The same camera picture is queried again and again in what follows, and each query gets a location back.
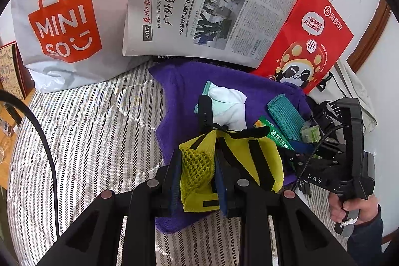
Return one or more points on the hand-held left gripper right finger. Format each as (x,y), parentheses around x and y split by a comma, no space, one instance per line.
(220,182)

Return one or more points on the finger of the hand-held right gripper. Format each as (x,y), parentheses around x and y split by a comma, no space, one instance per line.
(299,146)

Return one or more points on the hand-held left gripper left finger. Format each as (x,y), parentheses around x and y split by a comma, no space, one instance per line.
(175,182)

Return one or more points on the green wet wipes pack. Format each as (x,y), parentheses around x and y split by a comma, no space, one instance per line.
(311,132)

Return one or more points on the green cardboard box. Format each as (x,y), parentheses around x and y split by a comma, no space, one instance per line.
(274,133)

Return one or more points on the teal ribbed cloth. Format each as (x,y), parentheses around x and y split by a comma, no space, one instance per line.
(285,116)

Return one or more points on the yellow mesh pouch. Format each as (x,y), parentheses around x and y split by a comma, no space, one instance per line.
(249,160)

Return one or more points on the white glove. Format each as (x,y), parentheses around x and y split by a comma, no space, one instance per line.
(227,107)

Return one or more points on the purple cloth tray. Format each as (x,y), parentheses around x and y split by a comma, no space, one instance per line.
(180,91)

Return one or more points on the mint green cloth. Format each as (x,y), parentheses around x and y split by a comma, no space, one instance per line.
(205,90)

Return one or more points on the person's right forearm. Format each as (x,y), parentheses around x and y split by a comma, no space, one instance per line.
(369,231)

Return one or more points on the person's right hand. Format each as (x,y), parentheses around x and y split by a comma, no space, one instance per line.
(358,206)

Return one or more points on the light grey waist bag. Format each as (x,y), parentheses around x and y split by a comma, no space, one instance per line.
(352,82)

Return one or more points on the red paper gift bag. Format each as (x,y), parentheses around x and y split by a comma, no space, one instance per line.
(299,35)

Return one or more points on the folded newspaper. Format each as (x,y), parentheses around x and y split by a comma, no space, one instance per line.
(202,4)

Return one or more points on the wooden bedside table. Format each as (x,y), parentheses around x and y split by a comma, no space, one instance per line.
(6,116)

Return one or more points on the brown patterned book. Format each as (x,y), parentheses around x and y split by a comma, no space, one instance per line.
(12,69)

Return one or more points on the brown wooden door frame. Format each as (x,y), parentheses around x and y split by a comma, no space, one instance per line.
(371,35)

